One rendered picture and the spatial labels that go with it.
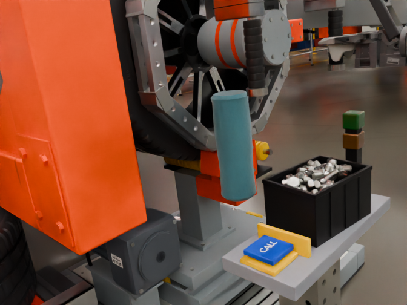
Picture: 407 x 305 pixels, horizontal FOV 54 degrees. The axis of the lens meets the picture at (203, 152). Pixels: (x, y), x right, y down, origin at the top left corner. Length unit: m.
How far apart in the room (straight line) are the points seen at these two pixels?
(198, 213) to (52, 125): 0.69
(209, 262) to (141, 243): 0.25
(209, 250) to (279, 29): 0.69
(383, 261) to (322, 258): 0.86
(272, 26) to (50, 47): 0.51
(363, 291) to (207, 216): 0.58
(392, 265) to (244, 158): 0.87
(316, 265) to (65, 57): 0.57
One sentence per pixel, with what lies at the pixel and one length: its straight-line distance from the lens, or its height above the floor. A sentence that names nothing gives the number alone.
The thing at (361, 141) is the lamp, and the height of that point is 0.59.
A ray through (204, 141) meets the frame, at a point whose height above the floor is 0.62.
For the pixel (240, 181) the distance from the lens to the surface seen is 0.96.
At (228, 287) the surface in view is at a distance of 1.27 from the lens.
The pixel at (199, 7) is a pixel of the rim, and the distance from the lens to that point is 1.15.
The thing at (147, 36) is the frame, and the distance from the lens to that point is 0.89.
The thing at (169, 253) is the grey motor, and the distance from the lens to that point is 1.13.
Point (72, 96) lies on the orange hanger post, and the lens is 0.71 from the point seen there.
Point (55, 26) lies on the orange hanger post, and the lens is 0.71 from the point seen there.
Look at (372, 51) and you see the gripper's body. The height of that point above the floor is 0.80.
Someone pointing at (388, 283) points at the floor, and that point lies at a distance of 1.55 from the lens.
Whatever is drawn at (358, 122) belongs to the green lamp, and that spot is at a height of 0.64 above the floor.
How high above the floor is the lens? 0.89
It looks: 17 degrees down
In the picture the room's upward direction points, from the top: 7 degrees counter-clockwise
